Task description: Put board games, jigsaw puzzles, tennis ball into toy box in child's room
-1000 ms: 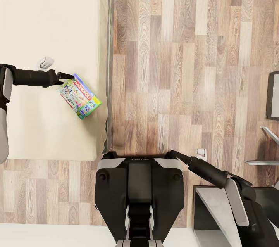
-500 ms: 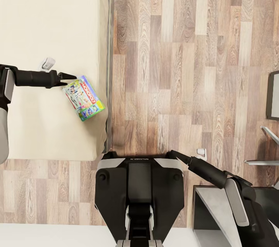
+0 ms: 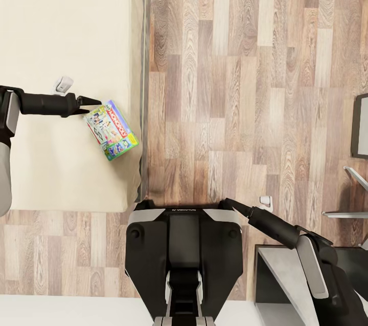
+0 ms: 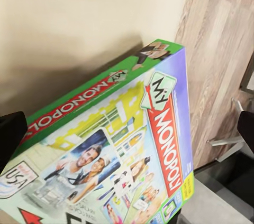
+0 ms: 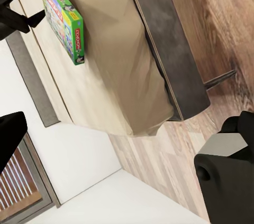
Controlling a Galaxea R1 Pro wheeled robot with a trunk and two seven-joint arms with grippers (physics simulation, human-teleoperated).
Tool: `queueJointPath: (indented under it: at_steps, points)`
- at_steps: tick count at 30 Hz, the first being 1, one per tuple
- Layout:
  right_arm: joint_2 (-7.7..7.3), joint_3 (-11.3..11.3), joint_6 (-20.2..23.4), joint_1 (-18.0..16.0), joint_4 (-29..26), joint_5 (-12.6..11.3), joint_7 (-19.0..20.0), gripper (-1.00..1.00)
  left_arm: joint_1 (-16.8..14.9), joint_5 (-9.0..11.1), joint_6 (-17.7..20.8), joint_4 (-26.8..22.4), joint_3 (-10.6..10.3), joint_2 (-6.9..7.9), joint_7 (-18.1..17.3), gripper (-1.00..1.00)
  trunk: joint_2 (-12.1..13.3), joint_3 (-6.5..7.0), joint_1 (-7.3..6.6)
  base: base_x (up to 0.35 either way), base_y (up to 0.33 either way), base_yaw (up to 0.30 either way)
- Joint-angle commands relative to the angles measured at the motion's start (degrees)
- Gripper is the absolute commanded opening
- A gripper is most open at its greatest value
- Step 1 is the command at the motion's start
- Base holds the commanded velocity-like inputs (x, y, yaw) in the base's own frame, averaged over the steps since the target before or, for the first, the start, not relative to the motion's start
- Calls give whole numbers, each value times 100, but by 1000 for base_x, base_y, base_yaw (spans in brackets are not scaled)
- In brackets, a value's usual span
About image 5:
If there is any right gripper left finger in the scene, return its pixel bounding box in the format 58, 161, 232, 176
0, 111, 28, 174

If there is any board game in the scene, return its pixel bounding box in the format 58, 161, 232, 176
43, 0, 85, 66

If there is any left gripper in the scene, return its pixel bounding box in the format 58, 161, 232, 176
0, 0, 46, 41

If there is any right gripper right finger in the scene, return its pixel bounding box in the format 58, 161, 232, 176
237, 110, 254, 153

